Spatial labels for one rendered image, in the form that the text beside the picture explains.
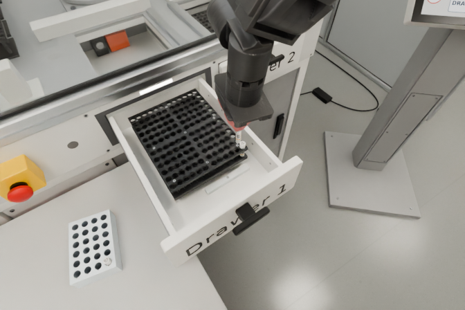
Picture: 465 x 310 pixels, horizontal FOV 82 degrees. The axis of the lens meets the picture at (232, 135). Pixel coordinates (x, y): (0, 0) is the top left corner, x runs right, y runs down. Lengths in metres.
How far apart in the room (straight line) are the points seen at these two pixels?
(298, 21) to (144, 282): 0.54
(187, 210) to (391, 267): 1.18
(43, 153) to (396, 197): 1.55
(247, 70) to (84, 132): 0.43
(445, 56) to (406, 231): 0.87
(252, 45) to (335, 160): 1.39
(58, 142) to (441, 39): 1.16
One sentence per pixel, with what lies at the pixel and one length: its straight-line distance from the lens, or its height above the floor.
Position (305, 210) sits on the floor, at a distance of 1.52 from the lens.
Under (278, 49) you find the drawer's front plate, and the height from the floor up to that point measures 0.91.
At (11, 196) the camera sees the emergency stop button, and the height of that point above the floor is 0.89.
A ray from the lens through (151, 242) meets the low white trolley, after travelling 0.64.
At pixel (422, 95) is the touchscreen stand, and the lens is 1.32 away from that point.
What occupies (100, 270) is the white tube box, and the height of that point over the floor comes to 0.80.
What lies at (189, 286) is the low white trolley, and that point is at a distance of 0.61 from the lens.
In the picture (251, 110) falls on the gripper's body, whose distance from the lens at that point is 0.41.
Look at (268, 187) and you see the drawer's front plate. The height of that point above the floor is 0.91.
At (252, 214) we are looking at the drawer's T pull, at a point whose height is 0.91.
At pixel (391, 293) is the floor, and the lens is 1.54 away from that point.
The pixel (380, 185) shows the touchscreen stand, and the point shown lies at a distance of 1.69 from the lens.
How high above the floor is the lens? 1.36
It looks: 52 degrees down
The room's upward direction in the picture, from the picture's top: straight up
